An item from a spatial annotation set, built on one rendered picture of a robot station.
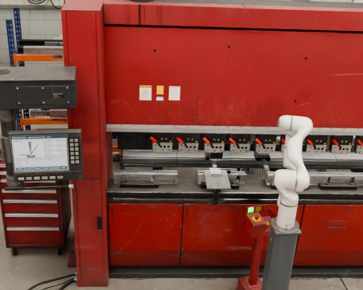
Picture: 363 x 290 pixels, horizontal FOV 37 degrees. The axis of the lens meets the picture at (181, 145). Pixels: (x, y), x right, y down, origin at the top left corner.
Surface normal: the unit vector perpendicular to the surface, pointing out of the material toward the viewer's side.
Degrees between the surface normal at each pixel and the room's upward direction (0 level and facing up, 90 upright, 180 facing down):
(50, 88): 90
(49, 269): 0
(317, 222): 90
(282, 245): 90
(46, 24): 90
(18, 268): 0
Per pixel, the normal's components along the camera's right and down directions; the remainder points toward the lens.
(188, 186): 0.04, -0.89
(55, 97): 0.14, 0.47
